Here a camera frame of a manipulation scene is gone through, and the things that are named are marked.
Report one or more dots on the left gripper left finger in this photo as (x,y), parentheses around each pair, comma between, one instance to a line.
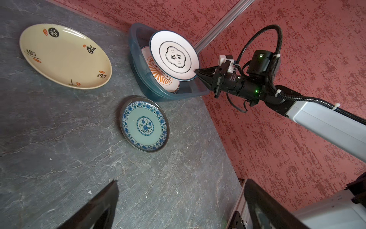
(97,213)

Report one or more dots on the teal patterned small plate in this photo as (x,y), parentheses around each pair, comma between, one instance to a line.
(144,124)

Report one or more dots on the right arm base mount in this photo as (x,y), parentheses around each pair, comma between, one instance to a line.
(240,216)

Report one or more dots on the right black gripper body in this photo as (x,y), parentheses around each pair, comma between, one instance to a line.
(250,86)

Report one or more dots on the blue plastic bin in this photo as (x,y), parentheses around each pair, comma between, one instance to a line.
(138,37)

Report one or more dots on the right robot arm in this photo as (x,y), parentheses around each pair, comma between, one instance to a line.
(347,208)

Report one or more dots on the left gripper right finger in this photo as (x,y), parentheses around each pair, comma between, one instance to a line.
(266,212)

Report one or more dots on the white plate black outline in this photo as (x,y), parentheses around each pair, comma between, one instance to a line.
(174,55)

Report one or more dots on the right aluminium corner post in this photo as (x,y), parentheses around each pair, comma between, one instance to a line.
(236,11)

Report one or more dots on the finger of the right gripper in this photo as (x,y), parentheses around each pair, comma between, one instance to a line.
(210,81)
(207,71)

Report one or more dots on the orange sunburst plate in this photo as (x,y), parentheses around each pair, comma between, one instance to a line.
(165,81)

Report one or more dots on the small yellow plate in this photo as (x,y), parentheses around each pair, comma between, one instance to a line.
(65,56)

